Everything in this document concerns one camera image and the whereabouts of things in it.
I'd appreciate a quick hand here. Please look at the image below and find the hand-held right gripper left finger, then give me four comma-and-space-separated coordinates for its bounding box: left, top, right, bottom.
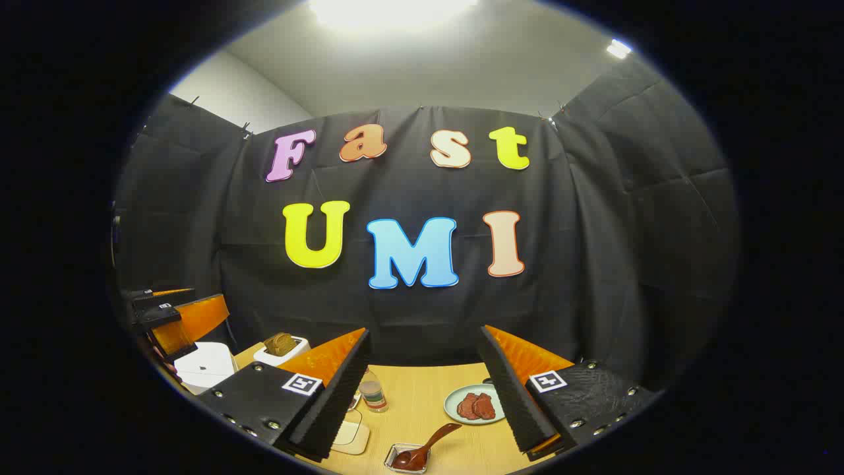
198, 328, 371, 462

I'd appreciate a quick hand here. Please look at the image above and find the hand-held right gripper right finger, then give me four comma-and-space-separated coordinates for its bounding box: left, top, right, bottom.
478, 325, 660, 461

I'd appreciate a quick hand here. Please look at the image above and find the white rice cooker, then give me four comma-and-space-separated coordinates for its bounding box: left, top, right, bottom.
175, 342, 238, 395

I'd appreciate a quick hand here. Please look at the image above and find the metal wire chopstick holder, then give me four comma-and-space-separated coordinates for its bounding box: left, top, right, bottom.
384, 443, 433, 474

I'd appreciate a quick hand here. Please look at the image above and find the brown wooden spoon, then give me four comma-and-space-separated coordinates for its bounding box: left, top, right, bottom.
392, 423, 462, 471

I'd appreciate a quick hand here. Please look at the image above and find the clear plastic bottle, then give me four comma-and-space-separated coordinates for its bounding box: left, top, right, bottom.
359, 369, 390, 414

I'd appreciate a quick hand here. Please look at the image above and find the pale green plate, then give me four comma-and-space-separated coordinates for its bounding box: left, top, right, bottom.
444, 384, 507, 425

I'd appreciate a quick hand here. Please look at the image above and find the white toaster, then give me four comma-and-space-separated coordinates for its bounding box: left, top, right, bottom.
254, 335, 311, 367

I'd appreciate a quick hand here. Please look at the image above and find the black backdrop cloth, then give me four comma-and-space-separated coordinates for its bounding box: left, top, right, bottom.
112, 56, 739, 396

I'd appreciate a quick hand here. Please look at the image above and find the large ceiling light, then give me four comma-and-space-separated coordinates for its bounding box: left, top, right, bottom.
310, 0, 479, 30

